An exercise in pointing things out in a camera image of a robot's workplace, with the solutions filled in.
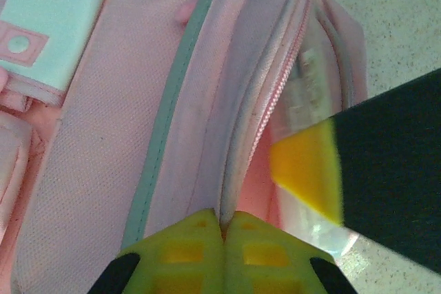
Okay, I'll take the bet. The pink backpack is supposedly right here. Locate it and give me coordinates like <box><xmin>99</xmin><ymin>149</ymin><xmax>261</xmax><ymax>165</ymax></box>
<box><xmin>0</xmin><ymin>0</ymin><xmax>368</xmax><ymax>294</ymax></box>

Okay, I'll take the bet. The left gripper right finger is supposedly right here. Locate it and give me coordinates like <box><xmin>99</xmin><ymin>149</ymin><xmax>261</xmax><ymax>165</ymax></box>
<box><xmin>225</xmin><ymin>211</ymin><xmax>356</xmax><ymax>294</ymax></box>

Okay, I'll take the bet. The small clear plastic packet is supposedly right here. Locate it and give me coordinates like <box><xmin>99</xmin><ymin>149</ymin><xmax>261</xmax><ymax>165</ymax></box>
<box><xmin>271</xmin><ymin>45</ymin><xmax>359</xmax><ymax>264</ymax></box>

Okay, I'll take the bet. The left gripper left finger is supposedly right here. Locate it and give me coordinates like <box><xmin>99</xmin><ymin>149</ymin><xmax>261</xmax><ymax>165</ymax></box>
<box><xmin>88</xmin><ymin>208</ymin><xmax>225</xmax><ymax>294</ymax></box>

